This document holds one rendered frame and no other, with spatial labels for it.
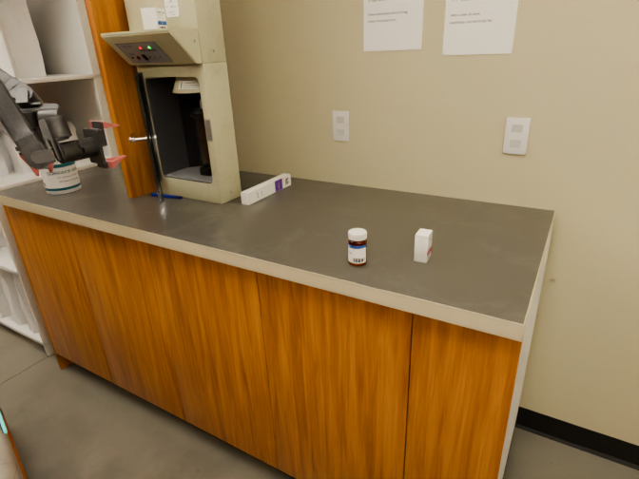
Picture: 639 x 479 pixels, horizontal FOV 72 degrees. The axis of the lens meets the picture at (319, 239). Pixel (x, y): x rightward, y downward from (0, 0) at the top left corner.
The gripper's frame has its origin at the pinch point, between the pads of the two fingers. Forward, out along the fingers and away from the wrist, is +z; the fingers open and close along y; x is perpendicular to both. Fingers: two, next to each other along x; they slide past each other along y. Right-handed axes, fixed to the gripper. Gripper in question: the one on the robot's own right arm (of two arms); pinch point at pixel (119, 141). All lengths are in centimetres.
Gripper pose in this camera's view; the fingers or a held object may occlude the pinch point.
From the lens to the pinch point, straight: 154.8
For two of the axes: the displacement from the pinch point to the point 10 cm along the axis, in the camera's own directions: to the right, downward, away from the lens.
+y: -0.4, -9.2, -3.9
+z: 5.1, -3.6, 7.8
